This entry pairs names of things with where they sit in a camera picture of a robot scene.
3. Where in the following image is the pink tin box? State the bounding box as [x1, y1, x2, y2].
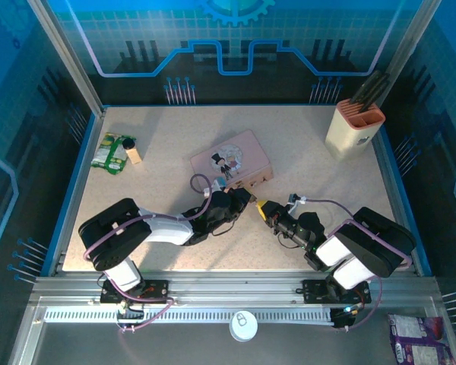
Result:
[189, 129, 275, 191]

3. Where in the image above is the wooden block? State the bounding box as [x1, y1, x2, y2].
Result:
[125, 146, 143, 166]

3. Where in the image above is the beige knife block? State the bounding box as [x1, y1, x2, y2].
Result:
[324, 98, 387, 161]

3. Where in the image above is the white round lid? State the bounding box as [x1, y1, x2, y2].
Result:
[229, 310, 259, 342]

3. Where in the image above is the green snack bag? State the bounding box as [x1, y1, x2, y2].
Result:
[90, 132, 137, 176]

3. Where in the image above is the purple snack bag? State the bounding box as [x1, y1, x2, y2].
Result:
[387, 313, 456, 365]

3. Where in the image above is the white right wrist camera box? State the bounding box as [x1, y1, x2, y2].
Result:
[287, 192, 309, 208]

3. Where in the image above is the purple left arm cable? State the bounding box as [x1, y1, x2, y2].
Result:
[82, 173, 229, 335]

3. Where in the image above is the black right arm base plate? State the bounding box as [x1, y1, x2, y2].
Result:
[302, 279, 372, 305]

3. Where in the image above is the aluminium frame rail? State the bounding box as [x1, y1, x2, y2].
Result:
[29, 268, 442, 306]

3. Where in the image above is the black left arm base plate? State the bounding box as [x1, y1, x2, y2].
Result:
[100, 279, 171, 305]

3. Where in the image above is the white slotted cable duct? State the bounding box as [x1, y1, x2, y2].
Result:
[43, 307, 336, 325]

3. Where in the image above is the black knife handle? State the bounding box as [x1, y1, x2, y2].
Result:
[350, 70, 382, 104]
[363, 84, 391, 114]
[357, 75, 388, 110]

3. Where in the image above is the aluminium frame post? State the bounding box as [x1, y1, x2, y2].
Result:
[379, 0, 444, 108]
[25, 0, 107, 117]

